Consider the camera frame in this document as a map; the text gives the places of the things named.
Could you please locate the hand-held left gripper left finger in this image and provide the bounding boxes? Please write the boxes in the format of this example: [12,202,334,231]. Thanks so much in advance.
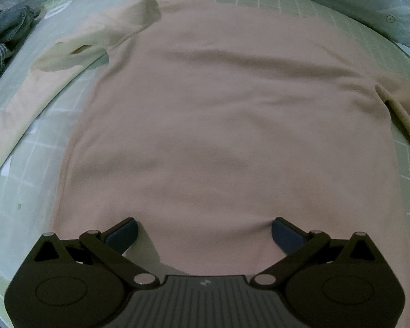
[30,217,159,288]

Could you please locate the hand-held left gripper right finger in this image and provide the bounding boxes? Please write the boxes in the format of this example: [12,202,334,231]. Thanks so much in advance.
[251,216,383,288]

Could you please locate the beige sweater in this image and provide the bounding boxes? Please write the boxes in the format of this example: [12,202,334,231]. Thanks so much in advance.
[0,0,410,277]

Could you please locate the green grid mat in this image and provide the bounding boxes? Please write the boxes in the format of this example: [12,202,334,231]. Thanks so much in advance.
[0,0,410,315]

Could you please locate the white mat label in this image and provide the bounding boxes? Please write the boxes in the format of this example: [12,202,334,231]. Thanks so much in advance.
[44,1,71,18]

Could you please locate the denim jeans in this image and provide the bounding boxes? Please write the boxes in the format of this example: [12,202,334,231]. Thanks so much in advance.
[0,5,41,46]

